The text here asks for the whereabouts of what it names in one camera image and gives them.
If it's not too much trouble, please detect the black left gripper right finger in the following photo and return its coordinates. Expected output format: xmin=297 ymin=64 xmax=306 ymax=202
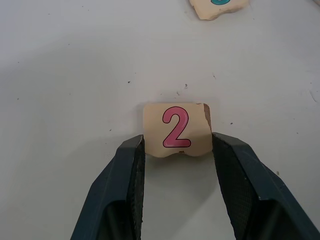
xmin=211 ymin=132 xmax=320 ymax=240

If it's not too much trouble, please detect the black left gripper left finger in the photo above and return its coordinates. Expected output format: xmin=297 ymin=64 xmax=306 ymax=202
xmin=70 ymin=134 xmax=146 ymax=240

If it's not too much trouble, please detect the wooden tile pink number 2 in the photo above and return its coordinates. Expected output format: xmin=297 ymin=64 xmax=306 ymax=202
xmin=143 ymin=102 xmax=213 ymax=159

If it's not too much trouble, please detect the wooden tile teal number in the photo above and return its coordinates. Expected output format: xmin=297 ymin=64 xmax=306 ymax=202
xmin=187 ymin=0 xmax=251 ymax=21

